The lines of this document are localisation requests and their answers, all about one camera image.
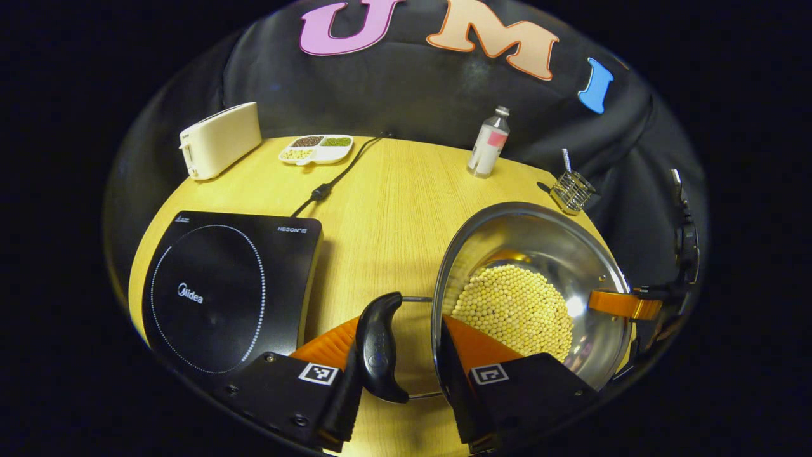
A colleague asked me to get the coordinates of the white toaster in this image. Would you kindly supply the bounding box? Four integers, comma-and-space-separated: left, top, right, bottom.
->
179, 102, 263, 181

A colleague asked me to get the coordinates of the clear bottle pink label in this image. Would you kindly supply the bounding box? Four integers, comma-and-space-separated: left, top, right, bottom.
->
467, 105, 511, 179

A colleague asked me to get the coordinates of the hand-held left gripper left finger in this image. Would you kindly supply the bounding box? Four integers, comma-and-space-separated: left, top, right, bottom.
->
213, 316, 369, 454

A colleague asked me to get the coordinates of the stainless steel pot black handle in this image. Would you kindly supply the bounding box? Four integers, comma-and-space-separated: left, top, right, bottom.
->
355, 202, 635, 404

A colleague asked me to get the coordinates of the black induction cooktop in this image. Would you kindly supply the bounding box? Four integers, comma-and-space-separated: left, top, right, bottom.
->
141, 210, 324, 381

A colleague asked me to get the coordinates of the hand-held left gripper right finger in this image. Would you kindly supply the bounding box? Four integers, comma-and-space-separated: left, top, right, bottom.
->
438, 314, 600, 454

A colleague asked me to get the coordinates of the wire mesh holder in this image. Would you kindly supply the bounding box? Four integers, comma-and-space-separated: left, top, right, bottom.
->
549, 170, 597, 215

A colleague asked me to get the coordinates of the pile of yellow soybeans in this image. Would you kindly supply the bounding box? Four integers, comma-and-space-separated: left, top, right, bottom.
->
452, 264, 575, 362

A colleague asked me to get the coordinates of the black power cable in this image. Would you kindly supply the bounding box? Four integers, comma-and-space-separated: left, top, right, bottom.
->
291, 131, 393, 218

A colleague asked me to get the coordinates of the white divided dish with beans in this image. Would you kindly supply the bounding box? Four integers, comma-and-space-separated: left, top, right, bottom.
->
278, 134, 354, 167

